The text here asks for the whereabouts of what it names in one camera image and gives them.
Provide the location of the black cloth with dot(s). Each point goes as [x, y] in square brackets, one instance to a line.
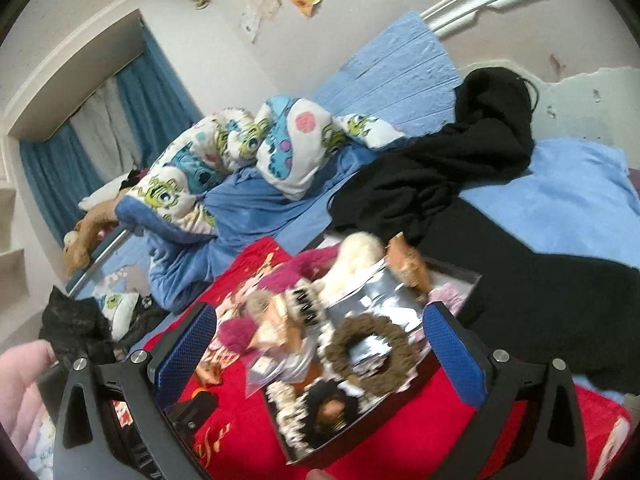
[550, 300]

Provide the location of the black scrunchie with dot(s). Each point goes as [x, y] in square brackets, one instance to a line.
[312, 395]

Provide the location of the cartoon monster printed blanket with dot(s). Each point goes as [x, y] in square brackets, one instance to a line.
[280, 160]

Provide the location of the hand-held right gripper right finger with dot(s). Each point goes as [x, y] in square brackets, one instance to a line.
[452, 355]

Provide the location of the beige fuzzy hair clip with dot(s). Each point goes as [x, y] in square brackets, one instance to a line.
[260, 305]

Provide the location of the cream crochet scrunchie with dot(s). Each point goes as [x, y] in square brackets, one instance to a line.
[285, 410]

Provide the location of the brown fuzzy scrunchie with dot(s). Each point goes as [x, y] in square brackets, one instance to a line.
[340, 355]

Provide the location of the white wall paper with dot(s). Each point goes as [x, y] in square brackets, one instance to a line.
[260, 10]

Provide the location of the red bear printed blanket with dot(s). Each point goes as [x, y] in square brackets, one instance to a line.
[240, 440]

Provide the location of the silver foil bag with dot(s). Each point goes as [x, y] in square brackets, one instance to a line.
[360, 300]

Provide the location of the black lace garment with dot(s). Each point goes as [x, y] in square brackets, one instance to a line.
[75, 320]

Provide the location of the blue foam wall panel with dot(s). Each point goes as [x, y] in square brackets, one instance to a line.
[400, 70]

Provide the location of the blue bed sheet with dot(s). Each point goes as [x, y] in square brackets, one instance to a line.
[260, 210]

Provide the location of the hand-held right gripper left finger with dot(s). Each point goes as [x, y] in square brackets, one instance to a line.
[187, 355]

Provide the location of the metal bed rail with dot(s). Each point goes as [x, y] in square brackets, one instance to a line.
[95, 262]

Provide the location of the blue curtain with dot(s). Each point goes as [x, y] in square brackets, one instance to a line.
[50, 170]

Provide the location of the pink plush headband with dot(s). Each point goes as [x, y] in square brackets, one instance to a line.
[295, 272]

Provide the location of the black knit garment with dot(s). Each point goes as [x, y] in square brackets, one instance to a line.
[450, 160]

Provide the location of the pink scrunchie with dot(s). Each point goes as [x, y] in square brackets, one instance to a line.
[450, 300]

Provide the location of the clear plastic tray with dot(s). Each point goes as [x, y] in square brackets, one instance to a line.
[450, 272]

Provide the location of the cream fuzzy hair claw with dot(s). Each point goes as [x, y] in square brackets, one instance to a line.
[350, 260]

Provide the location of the brown plush toy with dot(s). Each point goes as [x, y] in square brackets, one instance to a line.
[85, 240]

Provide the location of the person's right hand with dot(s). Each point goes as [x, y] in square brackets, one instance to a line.
[317, 476]

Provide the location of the sherpa hair claw black teeth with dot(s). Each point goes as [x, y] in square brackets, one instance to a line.
[305, 305]

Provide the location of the person's left forearm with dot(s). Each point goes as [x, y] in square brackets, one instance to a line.
[25, 390]

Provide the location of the white plush pillow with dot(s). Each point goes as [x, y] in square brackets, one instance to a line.
[107, 192]

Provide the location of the small printed pillow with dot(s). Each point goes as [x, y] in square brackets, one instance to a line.
[117, 310]

